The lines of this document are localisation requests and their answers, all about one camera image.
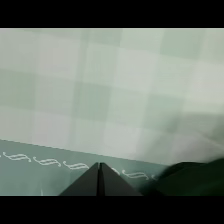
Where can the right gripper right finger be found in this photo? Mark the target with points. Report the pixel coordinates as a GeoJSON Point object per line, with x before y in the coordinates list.
{"type": "Point", "coordinates": [115, 185]}

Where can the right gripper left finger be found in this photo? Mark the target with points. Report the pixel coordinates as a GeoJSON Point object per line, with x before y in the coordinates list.
{"type": "Point", "coordinates": [87, 185]}

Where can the dark green shirt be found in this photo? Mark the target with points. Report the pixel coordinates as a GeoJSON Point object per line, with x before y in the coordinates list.
{"type": "Point", "coordinates": [193, 181]}

